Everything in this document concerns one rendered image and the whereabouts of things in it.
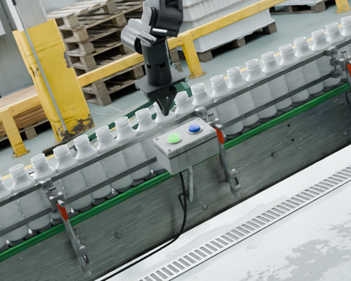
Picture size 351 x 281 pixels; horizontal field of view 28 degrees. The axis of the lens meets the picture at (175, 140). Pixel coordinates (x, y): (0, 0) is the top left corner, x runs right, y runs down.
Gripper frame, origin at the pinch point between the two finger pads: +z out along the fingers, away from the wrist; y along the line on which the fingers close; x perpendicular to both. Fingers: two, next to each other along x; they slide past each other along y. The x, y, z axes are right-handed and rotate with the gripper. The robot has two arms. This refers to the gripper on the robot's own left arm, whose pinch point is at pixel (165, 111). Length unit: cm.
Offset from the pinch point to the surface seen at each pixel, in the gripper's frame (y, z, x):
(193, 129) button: -5.8, 6.9, 1.9
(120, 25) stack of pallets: -191, 239, -496
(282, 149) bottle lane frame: -35.3, 30.5, -2.6
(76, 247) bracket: 29.9, 25.5, 1.7
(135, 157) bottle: 5.7, 17.5, -10.7
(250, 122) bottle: -29.8, 22.0, -9.1
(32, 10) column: -92, 169, -448
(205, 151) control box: -6.9, 12.2, 5.1
